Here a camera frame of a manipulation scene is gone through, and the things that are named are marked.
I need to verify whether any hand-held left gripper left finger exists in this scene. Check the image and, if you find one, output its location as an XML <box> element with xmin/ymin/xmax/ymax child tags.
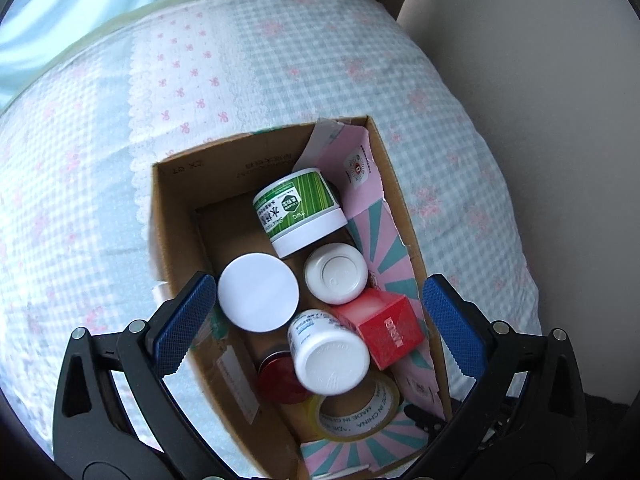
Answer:
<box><xmin>52</xmin><ymin>271</ymin><xmax>221</xmax><ymax>467</ymax></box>

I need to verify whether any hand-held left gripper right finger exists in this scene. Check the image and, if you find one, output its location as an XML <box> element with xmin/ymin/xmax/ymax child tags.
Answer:
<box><xmin>422</xmin><ymin>274</ymin><xmax>588</xmax><ymax>462</ymax></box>

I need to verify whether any small red carton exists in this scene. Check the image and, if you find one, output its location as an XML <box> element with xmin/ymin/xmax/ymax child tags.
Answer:
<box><xmin>330</xmin><ymin>288</ymin><xmax>426</xmax><ymax>372</ymax></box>

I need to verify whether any red-lidded jar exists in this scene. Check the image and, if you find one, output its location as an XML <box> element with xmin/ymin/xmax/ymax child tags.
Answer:
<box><xmin>257</xmin><ymin>347</ymin><xmax>313</xmax><ymax>406</ymax></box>

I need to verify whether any white bottle blue label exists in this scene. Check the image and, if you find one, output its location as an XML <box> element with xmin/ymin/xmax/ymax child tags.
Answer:
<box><xmin>286</xmin><ymin>309</ymin><xmax>371</xmax><ymax>395</ymax></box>

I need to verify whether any brown cardboard box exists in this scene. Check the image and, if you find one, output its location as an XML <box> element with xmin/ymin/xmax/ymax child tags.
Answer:
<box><xmin>151</xmin><ymin>115</ymin><xmax>453</xmax><ymax>480</ymax></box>

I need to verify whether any plain white plastic bottle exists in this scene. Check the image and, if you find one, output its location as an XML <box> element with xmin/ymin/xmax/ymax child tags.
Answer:
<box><xmin>304</xmin><ymin>242</ymin><xmax>368</xmax><ymax>306</ymax></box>

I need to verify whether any green striped jar white lid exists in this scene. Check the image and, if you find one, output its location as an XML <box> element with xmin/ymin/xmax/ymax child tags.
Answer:
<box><xmin>252</xmin><ymin>167</ymin><xmax>348</xmax><ymax>260</ymax></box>

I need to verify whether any white-lidded round jar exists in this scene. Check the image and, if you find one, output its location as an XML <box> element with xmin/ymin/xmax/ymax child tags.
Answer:
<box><xmin>217</xmin><ymin>255</ymin><xmax>301</xmax><ymax>333</ymax></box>

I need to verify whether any clear yellowish tape roll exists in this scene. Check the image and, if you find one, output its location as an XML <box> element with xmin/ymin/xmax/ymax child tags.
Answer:
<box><xmin>306</xmin><ymin>377</ymin><xmax>403</xmax><ymax>446</ymax></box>

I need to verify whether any pink teal striped paper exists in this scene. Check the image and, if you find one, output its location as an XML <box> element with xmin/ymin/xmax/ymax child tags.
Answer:
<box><xmin>291</xmin><ymin>117</ymin><xmax>448</xmax><ymax>480</ymax></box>

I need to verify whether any checked floral bedsheet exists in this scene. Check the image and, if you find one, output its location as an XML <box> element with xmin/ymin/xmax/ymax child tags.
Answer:
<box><xmin>0</xmin><ymin>0</ymin><xmax>543</xmax><ymax>480</ymax></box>

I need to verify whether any light blue curtain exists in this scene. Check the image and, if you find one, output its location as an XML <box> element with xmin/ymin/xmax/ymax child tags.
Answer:
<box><xmin>0</xmin><ymin>0</ymin><xmax>221</xmax><ymax>106</ymax></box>

